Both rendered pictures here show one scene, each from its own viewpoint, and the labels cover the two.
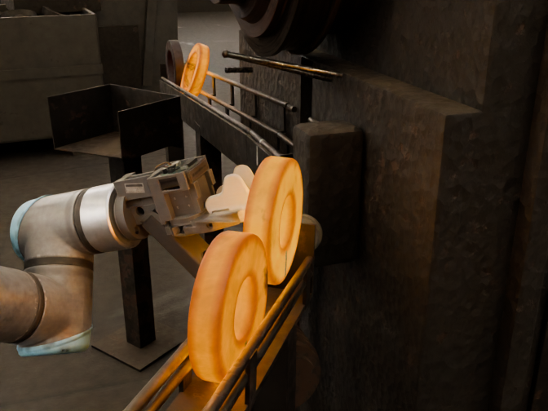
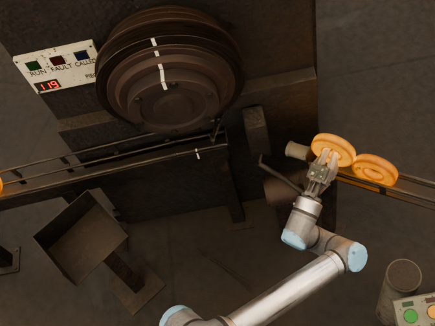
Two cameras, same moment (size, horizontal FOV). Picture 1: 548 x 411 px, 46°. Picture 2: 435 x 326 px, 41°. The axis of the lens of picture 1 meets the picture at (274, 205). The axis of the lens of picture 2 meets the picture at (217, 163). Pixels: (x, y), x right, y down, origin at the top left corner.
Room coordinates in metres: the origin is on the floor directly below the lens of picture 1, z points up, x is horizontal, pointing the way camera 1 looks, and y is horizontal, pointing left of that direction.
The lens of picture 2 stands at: (0.64, 1.02, 2.55)
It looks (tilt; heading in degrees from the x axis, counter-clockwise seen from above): 60 degrees down; 298
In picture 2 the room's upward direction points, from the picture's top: 19 degrees counter-clockwise
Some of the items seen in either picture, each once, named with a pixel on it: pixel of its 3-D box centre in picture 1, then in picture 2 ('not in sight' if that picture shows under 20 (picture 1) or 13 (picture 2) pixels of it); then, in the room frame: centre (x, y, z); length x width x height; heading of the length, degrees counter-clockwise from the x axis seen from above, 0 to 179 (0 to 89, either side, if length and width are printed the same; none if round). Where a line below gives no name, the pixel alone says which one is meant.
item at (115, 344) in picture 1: (125, 227); (107, 263); (1.61, 0.40, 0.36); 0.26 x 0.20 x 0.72; 54
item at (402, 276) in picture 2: not in sight; (396, 295); (0.45, 0.33, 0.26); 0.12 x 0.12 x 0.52
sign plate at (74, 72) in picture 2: not in sight; (63, 68); (1.60, 0.01, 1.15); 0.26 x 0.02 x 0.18; 19
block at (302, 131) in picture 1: (327, 193); (257, 132); (1.03, -0.09, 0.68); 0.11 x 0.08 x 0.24; 109
